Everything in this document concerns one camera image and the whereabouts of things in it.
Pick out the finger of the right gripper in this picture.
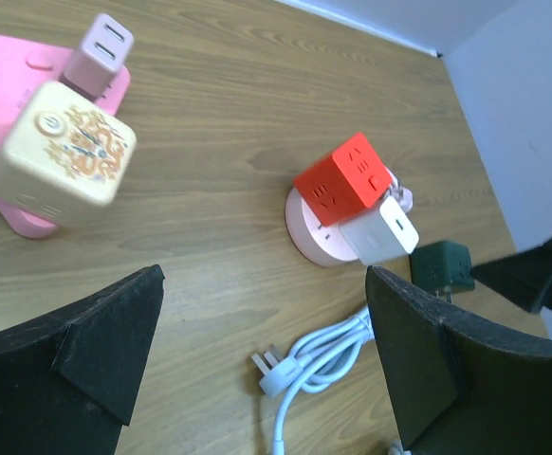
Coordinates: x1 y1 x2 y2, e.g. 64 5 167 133
471 238 552 314

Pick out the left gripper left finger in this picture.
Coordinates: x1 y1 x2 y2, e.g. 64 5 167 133
0 264 164 454

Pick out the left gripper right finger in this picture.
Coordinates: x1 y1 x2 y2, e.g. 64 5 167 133
365 266 552 454

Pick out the dark green charger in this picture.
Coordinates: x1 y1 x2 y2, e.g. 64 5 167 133
410 240 475 301

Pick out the blue power strip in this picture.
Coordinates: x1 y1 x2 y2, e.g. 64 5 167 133
250 305 375 454

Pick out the beige cube socket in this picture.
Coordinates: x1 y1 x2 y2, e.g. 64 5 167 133
0 81 137 227

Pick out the pink triangular socket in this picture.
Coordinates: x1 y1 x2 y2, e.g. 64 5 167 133
0 14 137 239

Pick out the white charger adapter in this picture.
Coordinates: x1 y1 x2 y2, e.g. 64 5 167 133
339 196 419 265

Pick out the red cube socket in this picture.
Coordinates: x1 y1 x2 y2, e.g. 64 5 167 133
293 133 393 227

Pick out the small pink charger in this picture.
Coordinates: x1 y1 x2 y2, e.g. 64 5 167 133
60 13 135 100

